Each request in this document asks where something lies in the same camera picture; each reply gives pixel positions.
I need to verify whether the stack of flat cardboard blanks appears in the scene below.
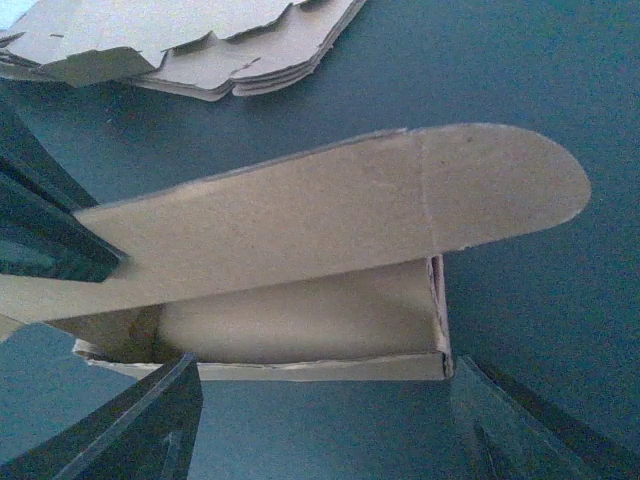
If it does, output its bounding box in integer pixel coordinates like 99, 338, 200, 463
123, 1, 364, 102

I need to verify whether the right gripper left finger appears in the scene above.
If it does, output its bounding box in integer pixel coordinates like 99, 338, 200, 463
1, 354, 203, 479

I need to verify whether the cardboard box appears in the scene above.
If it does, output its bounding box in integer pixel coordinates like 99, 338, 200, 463
1, 123, 591, 382

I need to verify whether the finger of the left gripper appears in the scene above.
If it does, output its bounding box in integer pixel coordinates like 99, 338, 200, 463
1, 107, 127, 283

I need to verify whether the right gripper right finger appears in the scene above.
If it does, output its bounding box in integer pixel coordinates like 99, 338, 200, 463
451, 356, 639, 479

